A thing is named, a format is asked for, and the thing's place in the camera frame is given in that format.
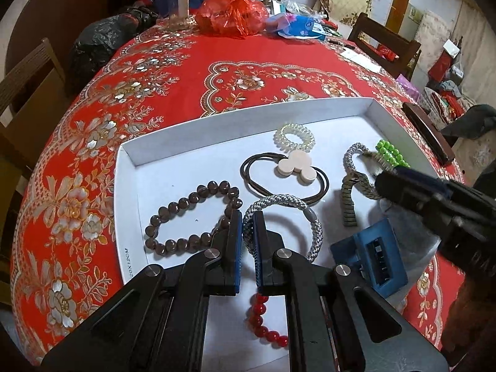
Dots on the blue tissue packet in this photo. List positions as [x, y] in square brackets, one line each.
[306, 27]

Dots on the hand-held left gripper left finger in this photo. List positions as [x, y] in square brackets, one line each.
[237, 248]

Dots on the person's right forearm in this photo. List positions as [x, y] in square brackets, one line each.
[469, 317]

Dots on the dark brown long case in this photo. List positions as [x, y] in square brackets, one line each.
[430, 131]

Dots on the red plastic bag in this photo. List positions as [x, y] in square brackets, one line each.
[228, 15]

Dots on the dark wooden chair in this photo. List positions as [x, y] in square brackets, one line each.
[391, 42]

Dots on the black plastic bag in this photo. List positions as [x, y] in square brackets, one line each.
[104, 42]

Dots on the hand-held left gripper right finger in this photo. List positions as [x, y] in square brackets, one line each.
[257, 248]

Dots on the white cardboard tray box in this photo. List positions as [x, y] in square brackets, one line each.
[186, 155]

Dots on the clear glass jar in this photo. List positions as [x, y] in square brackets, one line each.
[179, 6]

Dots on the light wooden chair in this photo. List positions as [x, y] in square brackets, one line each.
[27, 85]

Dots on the beige curtain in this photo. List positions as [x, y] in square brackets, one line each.
[476, 27]

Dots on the metal watch band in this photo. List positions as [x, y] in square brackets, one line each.
[348, 209]

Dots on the dark jacket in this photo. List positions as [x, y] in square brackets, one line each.
[472, 120]

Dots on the red floral tablecloth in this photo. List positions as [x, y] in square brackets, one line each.
[77, 201]

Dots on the white paper sheet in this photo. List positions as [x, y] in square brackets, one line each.
[360, 60]

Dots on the purple cloth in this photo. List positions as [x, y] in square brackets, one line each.
[409, 87]

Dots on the yellow floral cloth cover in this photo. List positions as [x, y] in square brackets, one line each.
[345, 0]

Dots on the black pen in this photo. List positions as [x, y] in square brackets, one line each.
[341, 43]

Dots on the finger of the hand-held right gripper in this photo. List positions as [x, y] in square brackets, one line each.
[399, 193]
[430, 184]

